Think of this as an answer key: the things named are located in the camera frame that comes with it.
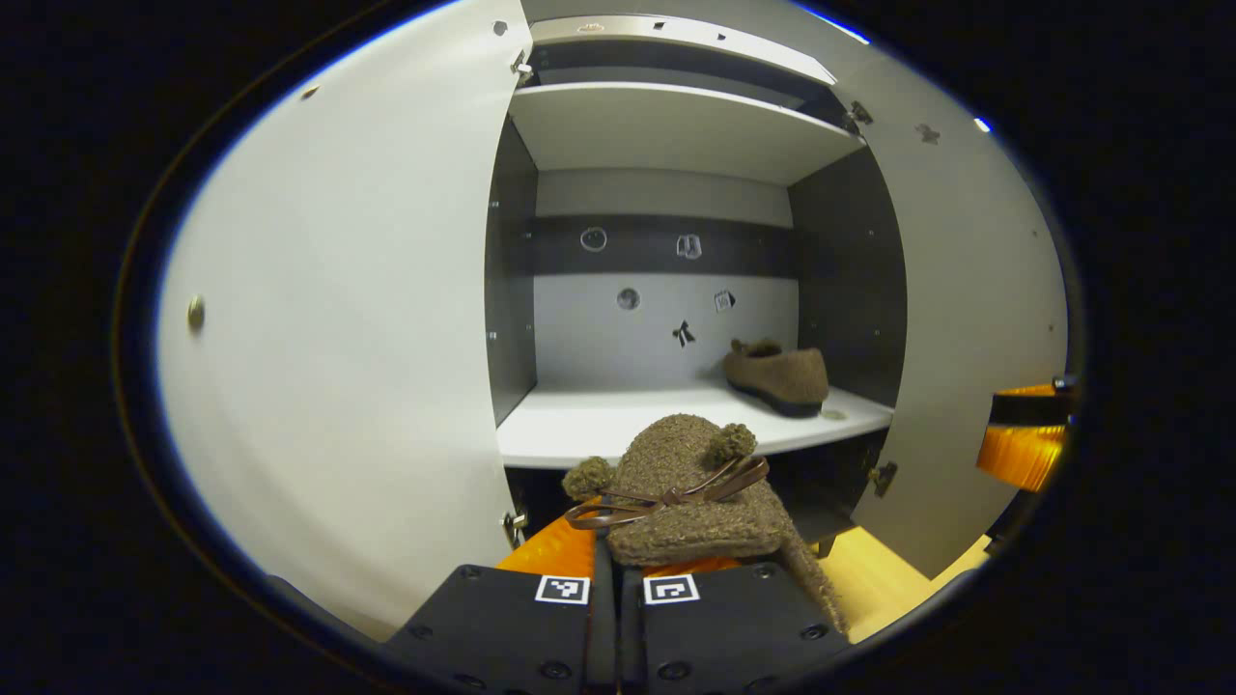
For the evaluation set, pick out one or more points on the beige cabinet drawer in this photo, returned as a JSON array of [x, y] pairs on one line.
[[676, 39]]

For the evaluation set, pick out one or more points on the metal door hinge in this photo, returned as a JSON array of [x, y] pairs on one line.
[[883, 479], [522, 71], [516, 528], [857, 116]]

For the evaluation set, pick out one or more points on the white shoe cabinet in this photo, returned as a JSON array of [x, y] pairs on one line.
[[599, 347]]

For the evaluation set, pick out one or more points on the white shoe cabinet door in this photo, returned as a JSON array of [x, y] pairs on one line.
[[357, 338], [966, 319]]

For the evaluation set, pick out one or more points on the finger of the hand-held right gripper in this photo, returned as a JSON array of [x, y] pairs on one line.
[[1033, 410], [1024, 458]]

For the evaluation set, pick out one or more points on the brown fuzzy shoe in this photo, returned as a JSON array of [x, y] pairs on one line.
[[676, 454], [782, 376]]

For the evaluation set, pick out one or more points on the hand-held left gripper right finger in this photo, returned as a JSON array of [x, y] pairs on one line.
[[734, 632]]

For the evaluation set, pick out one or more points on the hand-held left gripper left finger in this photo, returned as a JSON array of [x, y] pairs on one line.
[[502, 627]]

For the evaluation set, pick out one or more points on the white cabinet shelf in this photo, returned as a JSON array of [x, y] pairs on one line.
[[676, 130]]

